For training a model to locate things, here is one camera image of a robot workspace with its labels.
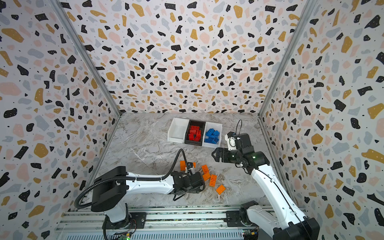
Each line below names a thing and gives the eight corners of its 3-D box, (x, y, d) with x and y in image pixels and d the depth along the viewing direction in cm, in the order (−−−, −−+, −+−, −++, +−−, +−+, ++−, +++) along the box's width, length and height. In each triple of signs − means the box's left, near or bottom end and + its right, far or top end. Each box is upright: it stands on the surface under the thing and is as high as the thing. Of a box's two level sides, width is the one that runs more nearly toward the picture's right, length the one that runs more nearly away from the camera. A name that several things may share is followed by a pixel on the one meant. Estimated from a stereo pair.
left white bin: (167, 142, 106) (166, 136, 101) (174, 123, 118) (172, 117, 113) (184, 144, 106) (183, 138, 100) (189, 125, 117) (188, 118, 112)
